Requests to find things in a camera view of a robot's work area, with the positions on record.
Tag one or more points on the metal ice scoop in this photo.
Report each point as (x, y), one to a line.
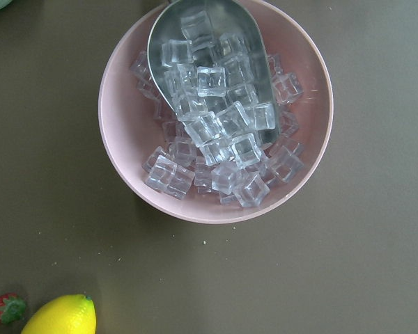
(208, 60)

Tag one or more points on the pink bowl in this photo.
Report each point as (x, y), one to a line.
(130, 133)

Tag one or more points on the yellow lemon upper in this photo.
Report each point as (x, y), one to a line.
(73, 313)

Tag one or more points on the red strawberry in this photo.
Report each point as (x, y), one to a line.
(12, 308)

